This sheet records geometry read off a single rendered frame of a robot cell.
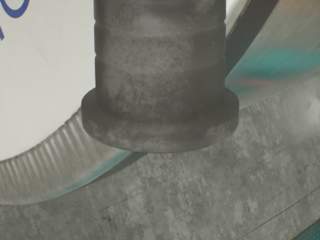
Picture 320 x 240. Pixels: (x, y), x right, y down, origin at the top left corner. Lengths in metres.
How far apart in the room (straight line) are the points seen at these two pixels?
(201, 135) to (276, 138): 1.89
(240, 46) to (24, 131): 0.23
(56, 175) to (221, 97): 0.38
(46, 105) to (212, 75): 0.37
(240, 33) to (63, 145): 0.19
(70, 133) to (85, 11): 0.10
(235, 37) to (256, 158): 1.59
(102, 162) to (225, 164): 1.41
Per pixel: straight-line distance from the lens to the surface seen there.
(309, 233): 2.15
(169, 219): 1.74
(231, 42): 0.40
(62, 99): 0.51
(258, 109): 2.01
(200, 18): 0.16
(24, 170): 0.59
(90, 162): 0.50
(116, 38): 0.16
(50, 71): 0.51
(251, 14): 0.39
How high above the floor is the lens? 1.35
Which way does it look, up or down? 50 degrees down
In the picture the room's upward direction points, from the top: 77 degrees clockwise
